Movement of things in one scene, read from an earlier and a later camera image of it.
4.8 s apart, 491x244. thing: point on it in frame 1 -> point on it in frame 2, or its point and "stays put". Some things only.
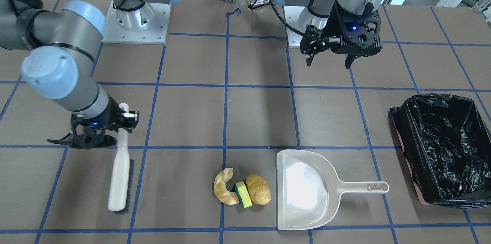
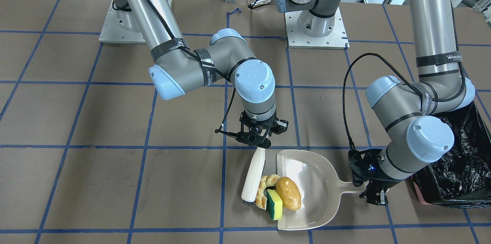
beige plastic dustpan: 308,190 stays put
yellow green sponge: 242,194 -> 275,204
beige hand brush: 119,185 -> 255,173
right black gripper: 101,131 -> 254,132
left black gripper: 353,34 -> 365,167
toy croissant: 223,194 -> 266,181
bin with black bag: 446,145 stays put
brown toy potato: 259,188 -> 288,192
